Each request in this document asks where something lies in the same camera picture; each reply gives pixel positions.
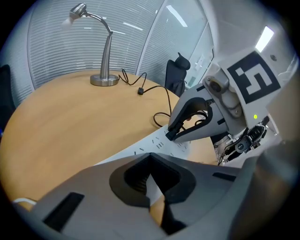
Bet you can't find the white power strip cable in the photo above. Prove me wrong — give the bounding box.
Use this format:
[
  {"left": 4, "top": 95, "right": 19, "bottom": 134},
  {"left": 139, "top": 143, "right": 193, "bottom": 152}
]
[{"left": 11, "top": 197, "right": 38, "bottom": 206}]

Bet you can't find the silver desk lamp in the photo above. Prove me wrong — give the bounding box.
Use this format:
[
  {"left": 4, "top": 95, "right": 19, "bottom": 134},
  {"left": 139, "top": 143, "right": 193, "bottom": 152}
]
[{"left": 61, "top": 2, "right": 120, "bottom": 87}]

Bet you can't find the white wall panel box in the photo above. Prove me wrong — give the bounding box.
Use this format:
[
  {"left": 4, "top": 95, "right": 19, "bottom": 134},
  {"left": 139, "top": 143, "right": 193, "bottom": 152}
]
[{"left": 194, "top": 54, "right": 204, "bottom": 71}]

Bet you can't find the black mesh office chair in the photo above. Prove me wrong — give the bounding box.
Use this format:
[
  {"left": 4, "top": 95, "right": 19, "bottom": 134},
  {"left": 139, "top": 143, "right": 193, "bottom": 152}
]
[
  {"left": 0, "top": 64, "right": 16, "bottom": 132},
  {"left": 165, "top": 52, "right": 191, "bottom": 98}
]

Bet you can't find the round wooden pedestal table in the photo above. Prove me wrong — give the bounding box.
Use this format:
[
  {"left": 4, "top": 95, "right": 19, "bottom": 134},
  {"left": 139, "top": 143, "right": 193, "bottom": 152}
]
[{"left": 0, "top": 70, "right": 218, "bottom": 225}]

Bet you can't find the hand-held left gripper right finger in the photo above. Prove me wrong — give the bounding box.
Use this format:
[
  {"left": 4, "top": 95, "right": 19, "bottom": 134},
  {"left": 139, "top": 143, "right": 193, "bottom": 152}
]
[{"left": 150, "top": 152, "right": 244, "bottom": 240}]

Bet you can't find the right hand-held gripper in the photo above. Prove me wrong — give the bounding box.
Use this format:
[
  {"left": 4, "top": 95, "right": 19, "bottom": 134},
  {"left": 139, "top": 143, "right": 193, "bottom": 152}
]
[{"left": 167, "top": 46, "right": 282, "bottom": 163}]

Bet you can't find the ceiling light panel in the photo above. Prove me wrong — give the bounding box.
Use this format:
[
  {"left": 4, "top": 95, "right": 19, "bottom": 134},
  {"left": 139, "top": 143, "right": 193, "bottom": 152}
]
[{"left": 255, "top": 26, "right": 274, "bottom": 53}]

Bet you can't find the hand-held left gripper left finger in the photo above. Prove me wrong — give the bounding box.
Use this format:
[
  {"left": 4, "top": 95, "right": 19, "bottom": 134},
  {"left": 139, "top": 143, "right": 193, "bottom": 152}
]
[{"left": 14, "top": 152, "right": 163, "bottom": 240}]

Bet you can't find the black lamp cable with plug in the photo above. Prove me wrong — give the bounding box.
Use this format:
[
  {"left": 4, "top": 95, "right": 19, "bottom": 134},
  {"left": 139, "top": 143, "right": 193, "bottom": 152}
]
[{"left": 118, "top": 68, "right": 209, "bottom": 141}]

